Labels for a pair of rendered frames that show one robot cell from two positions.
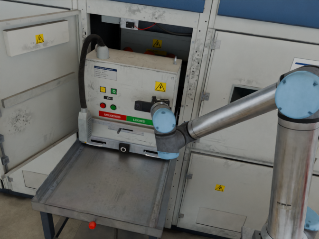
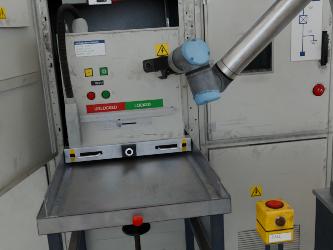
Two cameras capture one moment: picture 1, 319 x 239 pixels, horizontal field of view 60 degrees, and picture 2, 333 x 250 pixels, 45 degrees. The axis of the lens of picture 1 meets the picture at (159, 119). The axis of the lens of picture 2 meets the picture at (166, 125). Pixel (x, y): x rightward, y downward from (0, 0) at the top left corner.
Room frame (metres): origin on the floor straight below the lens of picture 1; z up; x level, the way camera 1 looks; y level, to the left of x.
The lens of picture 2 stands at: (-0.34, 0.40, 1.40)
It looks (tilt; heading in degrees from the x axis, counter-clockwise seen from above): 14 degrees down; 347
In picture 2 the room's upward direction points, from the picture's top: 3 degrees counter-clockwise
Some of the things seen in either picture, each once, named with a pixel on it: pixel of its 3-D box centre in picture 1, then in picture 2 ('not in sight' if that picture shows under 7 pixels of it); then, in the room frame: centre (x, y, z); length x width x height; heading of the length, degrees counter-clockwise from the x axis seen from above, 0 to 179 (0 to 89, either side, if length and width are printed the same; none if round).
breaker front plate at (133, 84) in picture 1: (126, 108); (124, 91); (1.30, 0.18, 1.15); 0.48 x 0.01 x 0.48; 83
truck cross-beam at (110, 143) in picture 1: (126, 144); (128, 148); (1.31, 0.18, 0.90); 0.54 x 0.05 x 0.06; 83
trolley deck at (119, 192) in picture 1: (117, 170); (132, 177); (1.16, 0.20, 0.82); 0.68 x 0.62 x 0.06; 173
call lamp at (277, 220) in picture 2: not in sight; (281, 222); (0.54, -0.11, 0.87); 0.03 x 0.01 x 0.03; 83
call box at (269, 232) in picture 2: not in sight; (274, 220); (0.59, -0.12, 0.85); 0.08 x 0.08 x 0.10; 83
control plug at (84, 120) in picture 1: (85, 124); (74, 124); (1.25, 0.40, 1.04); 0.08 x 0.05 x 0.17; 173
